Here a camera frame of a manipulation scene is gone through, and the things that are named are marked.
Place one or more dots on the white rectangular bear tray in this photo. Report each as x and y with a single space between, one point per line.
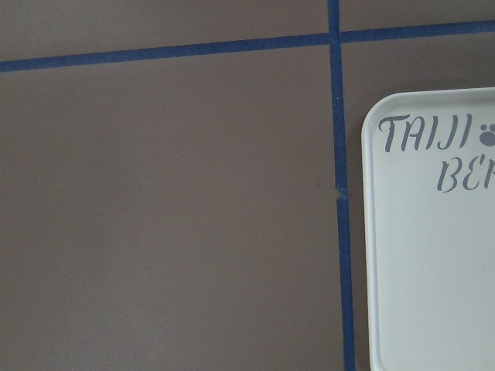
428 176

